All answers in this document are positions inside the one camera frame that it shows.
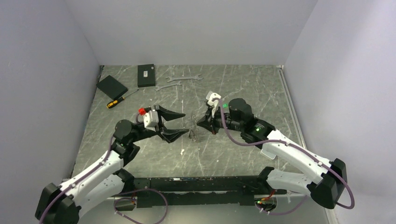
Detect black network switch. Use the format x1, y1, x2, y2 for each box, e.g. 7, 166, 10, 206
137, 64, 156, 88

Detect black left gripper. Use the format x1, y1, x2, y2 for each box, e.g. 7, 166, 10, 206
130, 105, 189, 143

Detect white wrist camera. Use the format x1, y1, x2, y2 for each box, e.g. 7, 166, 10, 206
143, 110, 159, 131
206, 91, 221, 118

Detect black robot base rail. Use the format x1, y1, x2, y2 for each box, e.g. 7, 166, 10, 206
117, 175, 286, 208

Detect large silver wrench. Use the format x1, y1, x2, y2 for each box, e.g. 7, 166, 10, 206
166, 74, 203, 83

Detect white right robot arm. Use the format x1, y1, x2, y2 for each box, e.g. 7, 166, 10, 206
197, 92, 355, 210

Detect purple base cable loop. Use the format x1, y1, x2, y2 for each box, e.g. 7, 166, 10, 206
113, 189, 169, 224

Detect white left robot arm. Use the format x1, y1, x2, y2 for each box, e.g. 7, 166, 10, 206
35, 105, 188, 224

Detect flat black box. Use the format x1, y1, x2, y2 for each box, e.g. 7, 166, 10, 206
96, 76, 128, 100

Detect small silver wrench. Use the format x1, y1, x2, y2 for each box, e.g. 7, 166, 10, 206
155, 82, 183, 91

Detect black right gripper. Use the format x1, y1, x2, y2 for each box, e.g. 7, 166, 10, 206
197, 104, 243, 135

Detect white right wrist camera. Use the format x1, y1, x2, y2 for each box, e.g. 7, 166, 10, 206
206, 91, 221, 118

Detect yellow black screwdriver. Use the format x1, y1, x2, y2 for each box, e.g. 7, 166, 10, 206
106, 89, 139, 109

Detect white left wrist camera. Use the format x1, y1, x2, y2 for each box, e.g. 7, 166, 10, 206
143, 110, 159, 131

